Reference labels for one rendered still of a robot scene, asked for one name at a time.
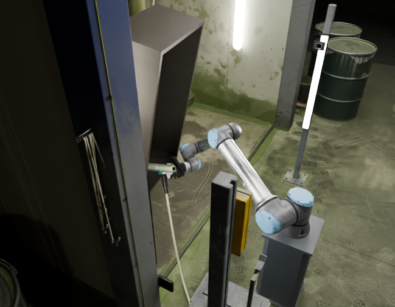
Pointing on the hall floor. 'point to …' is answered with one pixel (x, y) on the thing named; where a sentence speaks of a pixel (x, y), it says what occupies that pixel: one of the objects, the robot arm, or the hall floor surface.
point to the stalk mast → (221, 237)
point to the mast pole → (305, 128)
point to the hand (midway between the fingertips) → (162, 172)
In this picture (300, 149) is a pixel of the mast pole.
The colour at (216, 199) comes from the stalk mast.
